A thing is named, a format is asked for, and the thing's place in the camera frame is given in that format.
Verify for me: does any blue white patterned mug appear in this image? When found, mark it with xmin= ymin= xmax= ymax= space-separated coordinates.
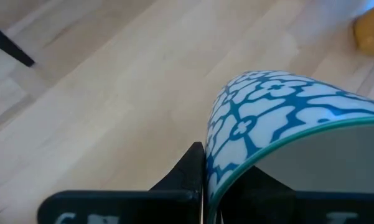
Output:
xmin=204 ymin=70 xmax=374 ymax=224

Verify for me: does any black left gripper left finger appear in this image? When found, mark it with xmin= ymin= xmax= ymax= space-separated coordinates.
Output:
xmin=37 ymin=141 xmax=205 ymax=224

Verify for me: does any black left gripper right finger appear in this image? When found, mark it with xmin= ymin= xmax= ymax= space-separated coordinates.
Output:
xmin=219 ymin=166 xmax=374 ymax=224

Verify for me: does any wooden shelf with black legs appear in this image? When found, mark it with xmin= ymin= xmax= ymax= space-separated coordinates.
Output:
xmin=0 ymin=20 xmax=35 ymax=68

